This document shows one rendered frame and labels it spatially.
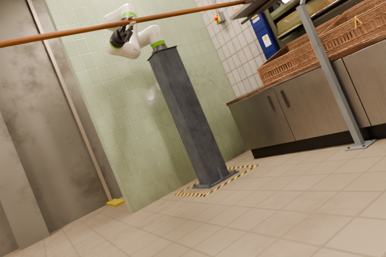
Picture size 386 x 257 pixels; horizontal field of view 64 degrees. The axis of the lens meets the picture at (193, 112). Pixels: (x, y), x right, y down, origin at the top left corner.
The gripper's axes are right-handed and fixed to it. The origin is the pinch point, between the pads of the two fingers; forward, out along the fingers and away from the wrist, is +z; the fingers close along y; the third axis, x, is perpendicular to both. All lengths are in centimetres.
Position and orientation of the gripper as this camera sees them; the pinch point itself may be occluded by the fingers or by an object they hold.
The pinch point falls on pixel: (130, 21)
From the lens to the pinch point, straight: 184.9
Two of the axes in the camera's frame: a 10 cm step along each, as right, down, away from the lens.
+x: -7.8, 3.2, -5.4
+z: 4.9, -2.2, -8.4
